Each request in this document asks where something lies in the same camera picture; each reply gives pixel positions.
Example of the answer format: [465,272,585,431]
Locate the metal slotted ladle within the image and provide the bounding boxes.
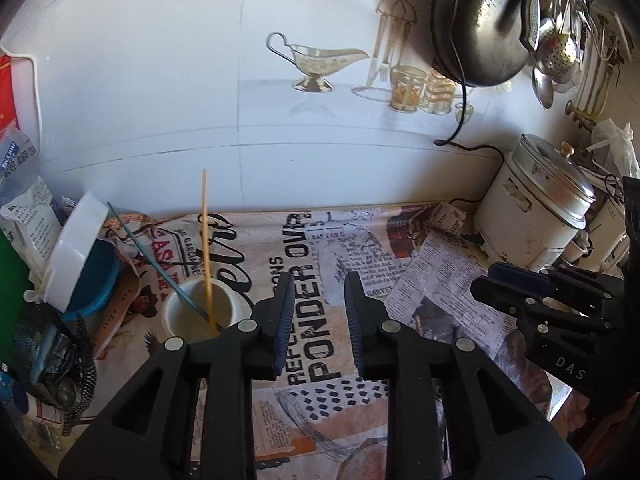
[535,30,584,84]

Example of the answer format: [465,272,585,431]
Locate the newspaper print tablecloth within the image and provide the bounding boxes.
[30,202,556,480]

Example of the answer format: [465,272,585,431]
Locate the white plastic bag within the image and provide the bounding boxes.
[585,118,640,179]

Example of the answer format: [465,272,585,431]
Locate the black power cable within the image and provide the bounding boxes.
[434,0,507,162]

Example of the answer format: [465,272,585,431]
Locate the white printed packet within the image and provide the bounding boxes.
[0,176,64,282]

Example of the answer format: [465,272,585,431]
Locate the black wok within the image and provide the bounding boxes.
[431,0,542,87]

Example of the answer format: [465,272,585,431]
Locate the metal spoon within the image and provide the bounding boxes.
[532,64,555,110]

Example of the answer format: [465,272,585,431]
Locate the blue plastic bowl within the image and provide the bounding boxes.
[65,239,122,319]

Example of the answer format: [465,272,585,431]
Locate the black mesh bag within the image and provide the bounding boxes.
[14,304,99,437]

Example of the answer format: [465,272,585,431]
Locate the white canister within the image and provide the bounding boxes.
[589,194,631,272]

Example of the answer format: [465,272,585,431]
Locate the green tin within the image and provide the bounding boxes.
[0,232,34,362]

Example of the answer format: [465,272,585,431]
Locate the red tin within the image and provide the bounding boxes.
[0,54,17,132]

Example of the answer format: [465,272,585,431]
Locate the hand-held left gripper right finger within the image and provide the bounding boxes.
[344,271,586,480]

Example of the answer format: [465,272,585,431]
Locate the white and blue bowls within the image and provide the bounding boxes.
[42,191,111,311]

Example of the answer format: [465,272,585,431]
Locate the white rice cooker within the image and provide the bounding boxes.
[474,133,597,274]

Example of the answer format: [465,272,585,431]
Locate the teal thin stick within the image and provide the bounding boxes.
[106,201,213,322]

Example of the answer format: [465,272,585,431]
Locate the wooden chopstick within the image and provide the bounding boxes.
[201,169,221,334]

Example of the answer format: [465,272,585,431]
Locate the white cup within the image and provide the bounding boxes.
[162,279,253,342]

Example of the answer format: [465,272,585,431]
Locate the blue and white packet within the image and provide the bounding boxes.
[0,127,42,207]

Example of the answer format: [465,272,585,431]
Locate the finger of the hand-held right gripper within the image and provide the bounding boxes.
[470,276,601,347]
[487,261,626,311]

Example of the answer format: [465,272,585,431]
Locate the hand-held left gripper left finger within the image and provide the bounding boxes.
[57,271,297,480]

